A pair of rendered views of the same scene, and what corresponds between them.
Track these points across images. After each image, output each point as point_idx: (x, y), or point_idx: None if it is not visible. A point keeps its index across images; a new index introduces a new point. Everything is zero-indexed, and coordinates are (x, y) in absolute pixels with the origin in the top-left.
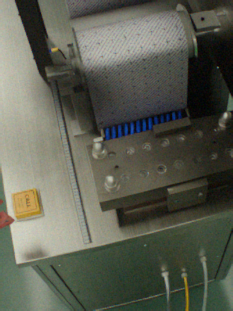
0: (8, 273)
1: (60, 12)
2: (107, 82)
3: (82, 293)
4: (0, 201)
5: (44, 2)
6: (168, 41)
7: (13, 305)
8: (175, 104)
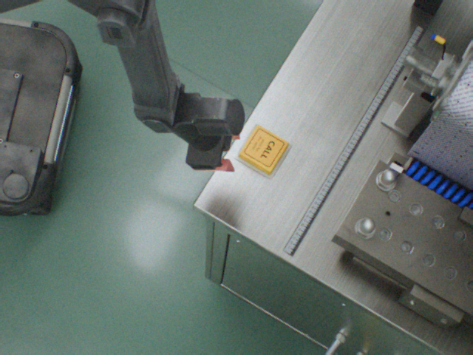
0: (175, 151)
1: None
2: (457, 135)
3: (236, 271)
4: (236, 137)
5: None
6: None
7: (147, 193)
8: None
